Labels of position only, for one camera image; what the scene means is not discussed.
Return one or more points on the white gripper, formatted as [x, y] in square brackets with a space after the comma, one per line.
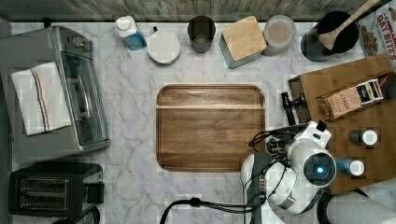
[315, 134]

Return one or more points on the black drawer handle bar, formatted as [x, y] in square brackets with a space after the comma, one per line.
[288, 104]

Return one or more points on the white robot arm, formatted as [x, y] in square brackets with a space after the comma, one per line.
[291, 183]

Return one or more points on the wooden drawer organizer box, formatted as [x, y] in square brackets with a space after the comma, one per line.
[379, 160]

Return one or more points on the stash tea box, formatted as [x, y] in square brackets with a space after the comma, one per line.
[347, 100]

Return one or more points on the blue spice shaker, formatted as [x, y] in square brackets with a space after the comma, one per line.
[349, 166]

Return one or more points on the grey spice shaker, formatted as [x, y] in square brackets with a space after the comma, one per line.
[366, 137]

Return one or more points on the white paper towel roll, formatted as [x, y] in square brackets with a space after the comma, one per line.
[376, 213]

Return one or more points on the black utensil holder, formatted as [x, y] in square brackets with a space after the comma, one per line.
[315, 49]

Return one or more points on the wooden spoon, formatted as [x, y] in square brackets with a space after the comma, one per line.
[328, 39]

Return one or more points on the glass jar white lid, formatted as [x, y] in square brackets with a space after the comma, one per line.
[278, 33]

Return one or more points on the wooden cutting board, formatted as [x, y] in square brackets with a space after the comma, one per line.
[207, 128]

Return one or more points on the teal canister wooden lid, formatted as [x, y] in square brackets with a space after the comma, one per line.
[242, 42]

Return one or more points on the cinnamon oat bites cereal box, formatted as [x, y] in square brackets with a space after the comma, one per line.
[378, 31]

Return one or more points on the dark grey cup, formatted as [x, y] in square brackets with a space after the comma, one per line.
[201, 32]

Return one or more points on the white blue plastic bottle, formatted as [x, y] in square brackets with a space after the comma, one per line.
[129, 32]

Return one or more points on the black round object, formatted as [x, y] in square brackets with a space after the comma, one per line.
[90, 217]

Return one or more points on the silver toaster oven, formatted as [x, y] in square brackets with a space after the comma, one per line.
[72, 53]

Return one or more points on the white striped towel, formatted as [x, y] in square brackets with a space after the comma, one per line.
[41, 98]

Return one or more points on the black two-slot toaster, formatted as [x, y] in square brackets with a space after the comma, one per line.
[55, 189]

